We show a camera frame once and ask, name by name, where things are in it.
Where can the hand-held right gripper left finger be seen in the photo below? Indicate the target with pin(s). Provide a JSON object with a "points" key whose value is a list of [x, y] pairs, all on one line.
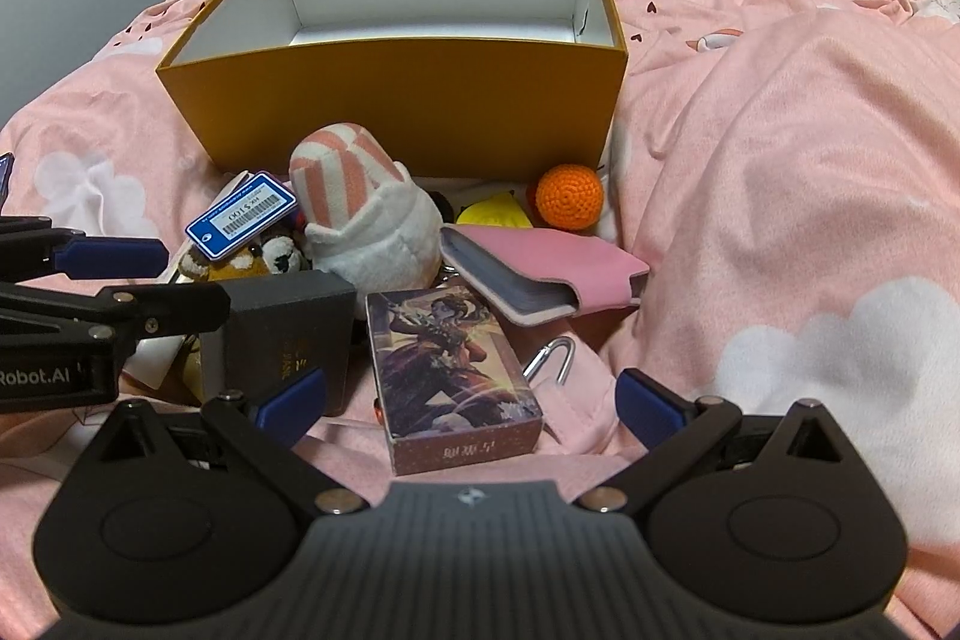
{"points": [[289, 401]]}

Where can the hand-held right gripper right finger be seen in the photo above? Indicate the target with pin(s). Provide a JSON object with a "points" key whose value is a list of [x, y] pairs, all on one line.
{"points": [[649, 404]]}

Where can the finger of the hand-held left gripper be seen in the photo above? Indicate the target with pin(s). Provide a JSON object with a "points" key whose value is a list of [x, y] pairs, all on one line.
{"points": [[161, 304], [112, 255]]}

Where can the dark grey box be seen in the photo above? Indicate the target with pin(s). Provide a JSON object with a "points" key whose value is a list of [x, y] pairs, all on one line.
{"points": [[292, 317]]}

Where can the illustrated card box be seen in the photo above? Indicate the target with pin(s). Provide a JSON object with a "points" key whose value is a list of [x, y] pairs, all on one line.
{"points": [[442, 370]]}

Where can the orange cardboard box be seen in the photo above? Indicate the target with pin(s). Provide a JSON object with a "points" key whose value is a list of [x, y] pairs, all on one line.
{"points": [[390, 100]]}

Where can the silver carabiner hook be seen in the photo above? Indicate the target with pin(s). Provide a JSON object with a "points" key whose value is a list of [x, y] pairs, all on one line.
{"points": [[541, 356]]}

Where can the blue tag card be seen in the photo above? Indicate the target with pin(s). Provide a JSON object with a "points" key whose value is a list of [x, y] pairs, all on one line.
{"points": [[240, 216]]}

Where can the pink card wallet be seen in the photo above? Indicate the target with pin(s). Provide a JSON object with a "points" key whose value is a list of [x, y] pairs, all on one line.
{"points": [[555, 257]]}

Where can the orange crochet ball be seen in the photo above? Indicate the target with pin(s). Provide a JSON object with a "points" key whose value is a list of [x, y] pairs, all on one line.
{"points": [[570, 196]]}

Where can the pink white striped plush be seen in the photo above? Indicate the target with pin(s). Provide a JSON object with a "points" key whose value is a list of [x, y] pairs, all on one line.
{"points": [[352, 183]]}

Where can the yellow plush item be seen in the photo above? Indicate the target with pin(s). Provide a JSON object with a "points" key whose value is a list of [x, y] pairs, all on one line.
{"points": [[495, 210]]}

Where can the pink cloud print bedding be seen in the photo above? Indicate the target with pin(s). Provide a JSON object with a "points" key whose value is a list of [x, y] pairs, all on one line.
{"points": [[750, 160]]}

